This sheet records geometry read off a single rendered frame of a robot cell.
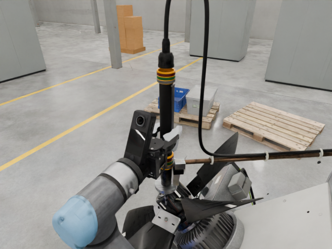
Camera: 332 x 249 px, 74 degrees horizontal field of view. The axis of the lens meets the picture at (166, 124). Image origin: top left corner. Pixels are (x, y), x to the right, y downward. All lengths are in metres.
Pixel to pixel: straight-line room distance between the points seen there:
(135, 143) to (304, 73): 5.73
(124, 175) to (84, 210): 0.10
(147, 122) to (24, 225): 2.28
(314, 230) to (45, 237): 2.15
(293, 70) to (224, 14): 2.94
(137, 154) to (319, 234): 0.51
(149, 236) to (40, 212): 1.97
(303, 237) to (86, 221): 0.57
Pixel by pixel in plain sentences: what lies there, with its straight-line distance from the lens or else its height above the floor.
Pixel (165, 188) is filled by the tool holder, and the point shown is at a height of 1.37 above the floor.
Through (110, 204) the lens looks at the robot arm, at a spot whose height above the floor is 1.56.
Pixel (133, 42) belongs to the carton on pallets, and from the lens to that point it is 8.71.
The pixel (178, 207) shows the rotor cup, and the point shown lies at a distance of 0.84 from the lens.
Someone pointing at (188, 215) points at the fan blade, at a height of 1.40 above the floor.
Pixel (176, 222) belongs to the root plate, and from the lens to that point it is 0.84.
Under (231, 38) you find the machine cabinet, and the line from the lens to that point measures 7.75.
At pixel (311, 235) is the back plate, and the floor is 1.32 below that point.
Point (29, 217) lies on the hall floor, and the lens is 2.68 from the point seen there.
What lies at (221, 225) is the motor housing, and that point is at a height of 1.17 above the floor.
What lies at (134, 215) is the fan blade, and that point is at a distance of 1.08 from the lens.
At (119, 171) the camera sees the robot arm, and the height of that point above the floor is 1.58.
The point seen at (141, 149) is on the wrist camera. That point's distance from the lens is 0.47.
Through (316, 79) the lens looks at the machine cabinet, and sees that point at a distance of 6.12.
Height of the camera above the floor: 1.87
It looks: 30 degrees down
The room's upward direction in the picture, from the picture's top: straight up
